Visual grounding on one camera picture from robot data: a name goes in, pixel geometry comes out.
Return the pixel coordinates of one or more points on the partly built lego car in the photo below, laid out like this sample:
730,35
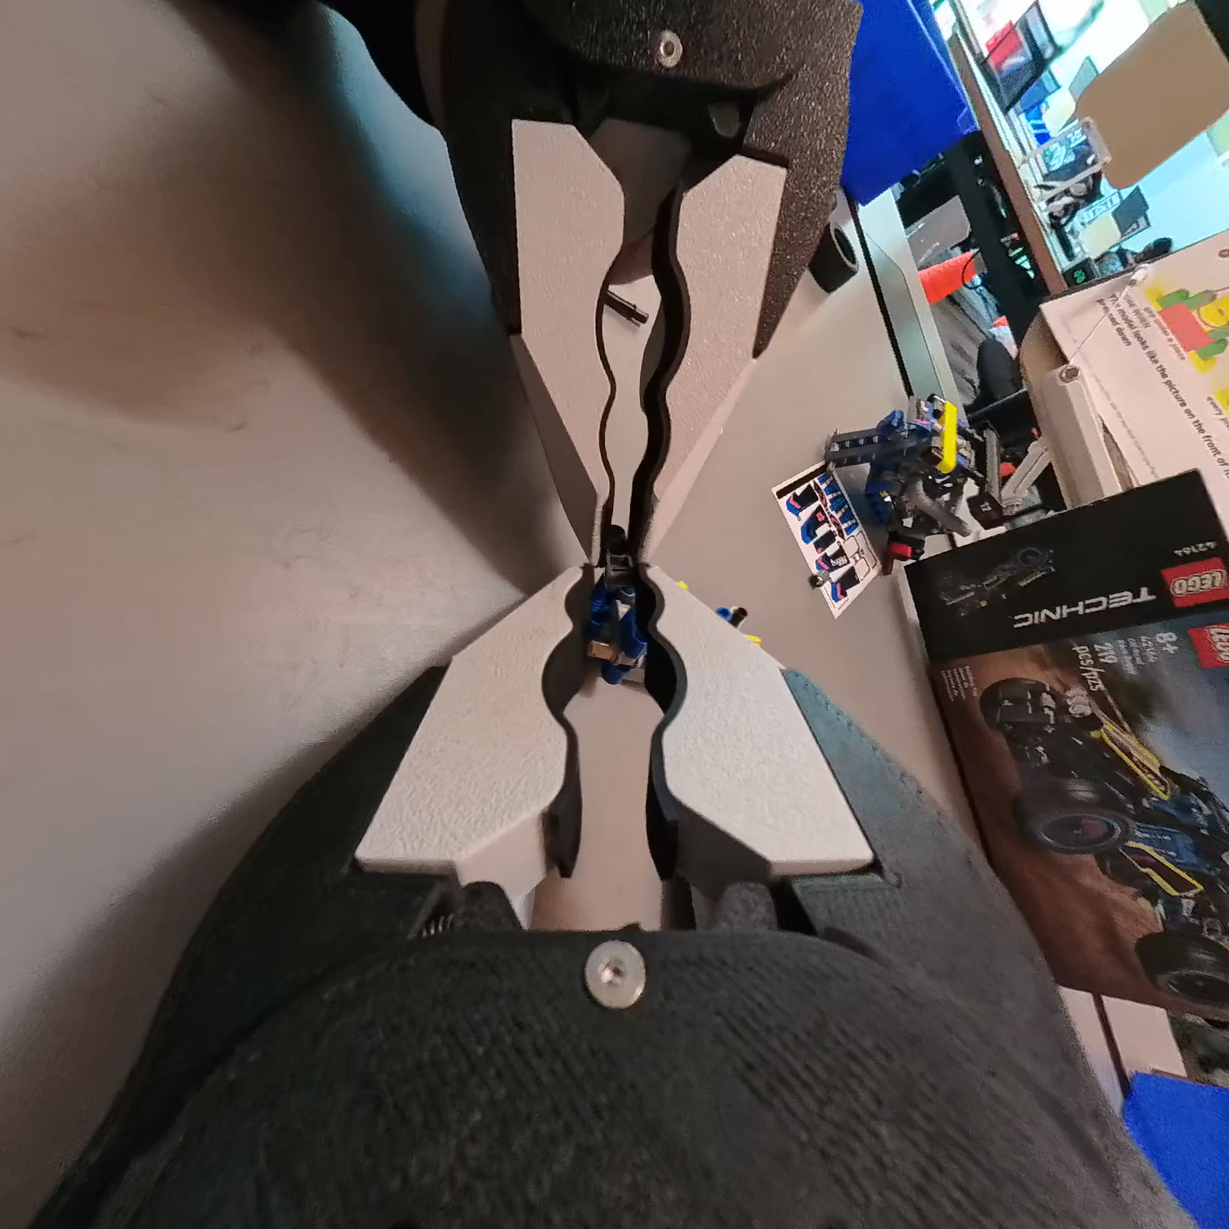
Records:
921,469

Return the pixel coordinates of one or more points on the small dark grey lego connector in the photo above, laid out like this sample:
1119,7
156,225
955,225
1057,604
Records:
617,547

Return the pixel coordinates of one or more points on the lego sticker sheet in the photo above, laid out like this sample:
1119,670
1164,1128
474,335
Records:
825,537

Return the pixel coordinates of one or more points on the printed instruction poster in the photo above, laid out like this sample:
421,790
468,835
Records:
1170,383

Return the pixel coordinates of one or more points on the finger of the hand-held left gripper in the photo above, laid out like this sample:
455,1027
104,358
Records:
730,269
556,240

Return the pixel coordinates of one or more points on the wooden top background desk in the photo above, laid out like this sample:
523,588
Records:
1003,191

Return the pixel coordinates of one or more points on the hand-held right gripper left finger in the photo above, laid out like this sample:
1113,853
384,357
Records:
469,768

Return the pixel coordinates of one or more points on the white plastic bar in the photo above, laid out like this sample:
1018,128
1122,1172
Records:
1084,431

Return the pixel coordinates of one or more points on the black office chair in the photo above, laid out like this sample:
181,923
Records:
997,374

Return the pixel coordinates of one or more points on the blue grey lego sub-assembly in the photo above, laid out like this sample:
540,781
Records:
604,614

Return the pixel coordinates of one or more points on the digital clock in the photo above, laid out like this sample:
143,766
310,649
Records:
1079,272

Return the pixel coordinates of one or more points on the hanging cardboard piece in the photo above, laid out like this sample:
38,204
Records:
1151,105

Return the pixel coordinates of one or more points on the lego set box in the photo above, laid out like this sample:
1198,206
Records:
1084,749

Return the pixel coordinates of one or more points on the orange cone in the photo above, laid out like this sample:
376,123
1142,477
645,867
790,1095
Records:
945,278

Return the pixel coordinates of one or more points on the black lego pin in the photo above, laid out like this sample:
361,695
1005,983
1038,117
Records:
629,307

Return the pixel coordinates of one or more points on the black lego tyre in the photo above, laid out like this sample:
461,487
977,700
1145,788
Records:
832,259

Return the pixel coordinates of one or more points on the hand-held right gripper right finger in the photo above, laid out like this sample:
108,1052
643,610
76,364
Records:
758,768

